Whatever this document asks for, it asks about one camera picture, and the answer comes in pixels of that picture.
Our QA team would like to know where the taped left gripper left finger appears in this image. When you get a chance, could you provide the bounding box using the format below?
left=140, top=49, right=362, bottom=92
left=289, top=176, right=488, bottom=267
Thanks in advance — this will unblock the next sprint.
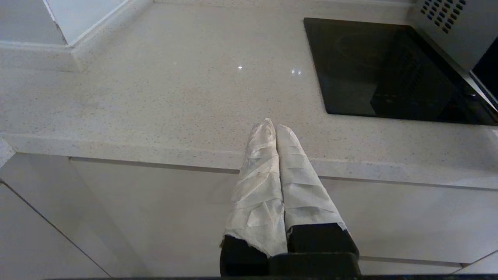
left=220, top=119, right=288, bottom=277

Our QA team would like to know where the white wide cabinet front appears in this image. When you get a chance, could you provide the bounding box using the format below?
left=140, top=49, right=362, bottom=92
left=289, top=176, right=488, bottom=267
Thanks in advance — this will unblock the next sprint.
left=69, top=157, right=498, bottom=269

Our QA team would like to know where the white low drawer front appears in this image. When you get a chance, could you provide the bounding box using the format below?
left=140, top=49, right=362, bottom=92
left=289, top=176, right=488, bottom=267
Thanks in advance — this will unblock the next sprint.
left=358, top=251, right=498, bottom=275

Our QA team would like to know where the silver black microwave oven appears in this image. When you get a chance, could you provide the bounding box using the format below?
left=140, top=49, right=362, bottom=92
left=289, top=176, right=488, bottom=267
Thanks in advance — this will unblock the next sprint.
left=409, top=0, right=498, bottom=72

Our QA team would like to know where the white cabinet corner panel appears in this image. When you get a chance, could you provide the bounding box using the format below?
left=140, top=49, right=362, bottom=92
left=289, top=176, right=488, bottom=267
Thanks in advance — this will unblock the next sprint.
left=0, top=153, right=151, bottom=277

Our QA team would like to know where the black glass induction cooktop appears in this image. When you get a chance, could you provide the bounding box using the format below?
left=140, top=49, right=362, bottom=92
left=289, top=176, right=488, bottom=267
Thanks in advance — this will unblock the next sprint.
left=303, top=17, right=498, bottom=126

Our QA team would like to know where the white cabinet door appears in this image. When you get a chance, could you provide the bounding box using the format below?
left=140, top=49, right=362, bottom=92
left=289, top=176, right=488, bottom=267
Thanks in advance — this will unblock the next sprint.
left=0, top=182, right=111, bottom=277

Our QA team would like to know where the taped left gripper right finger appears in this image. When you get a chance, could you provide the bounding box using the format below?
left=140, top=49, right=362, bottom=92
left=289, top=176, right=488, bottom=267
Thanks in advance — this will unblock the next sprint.
left=275, top=124, right=359, bottom=254

